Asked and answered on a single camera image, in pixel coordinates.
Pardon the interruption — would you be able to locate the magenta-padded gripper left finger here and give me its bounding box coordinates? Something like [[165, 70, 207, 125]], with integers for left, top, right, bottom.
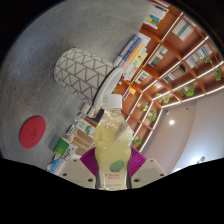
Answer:
[[59, 147, 99, 190]]

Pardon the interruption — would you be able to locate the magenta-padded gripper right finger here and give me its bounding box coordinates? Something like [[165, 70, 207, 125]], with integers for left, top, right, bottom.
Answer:
[[128, 147, 168, 190]]

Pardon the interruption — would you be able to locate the clear bottle with yellow drink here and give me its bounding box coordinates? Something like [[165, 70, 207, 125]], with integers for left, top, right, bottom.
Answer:
[[92, 94, 134, 191]]

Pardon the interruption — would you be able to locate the green and white box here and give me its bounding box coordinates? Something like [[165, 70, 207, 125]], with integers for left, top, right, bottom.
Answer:
[[53, 137, 79, 159]]

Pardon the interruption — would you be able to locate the tall white green carton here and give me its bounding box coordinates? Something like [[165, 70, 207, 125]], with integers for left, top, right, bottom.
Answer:
[[68, 118, 96, 138]]

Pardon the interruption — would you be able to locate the flat round red coaster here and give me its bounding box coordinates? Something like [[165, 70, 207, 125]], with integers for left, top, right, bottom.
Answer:
[[18, 115, 47, 150]]

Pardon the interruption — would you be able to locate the white cup with grey pattern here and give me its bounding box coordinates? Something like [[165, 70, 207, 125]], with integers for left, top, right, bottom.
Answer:
[[53, 47, 124, 111]]

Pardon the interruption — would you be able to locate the wooden shelf unit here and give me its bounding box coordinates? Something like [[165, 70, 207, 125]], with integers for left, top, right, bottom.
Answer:
[[113, 0, 224, 154]]

